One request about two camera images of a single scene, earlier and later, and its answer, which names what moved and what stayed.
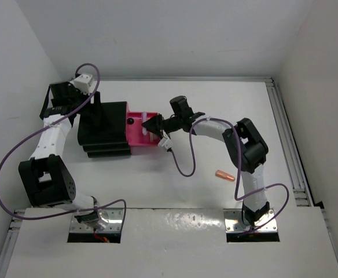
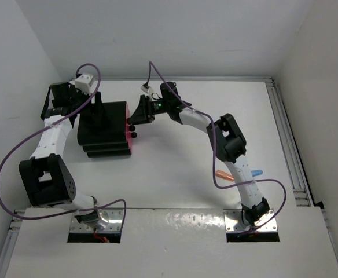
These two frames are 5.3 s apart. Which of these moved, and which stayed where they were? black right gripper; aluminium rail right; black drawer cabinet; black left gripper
Moved: black right gripper
Stayed: black drawer cabinet; aluminium rail right; black left gripper
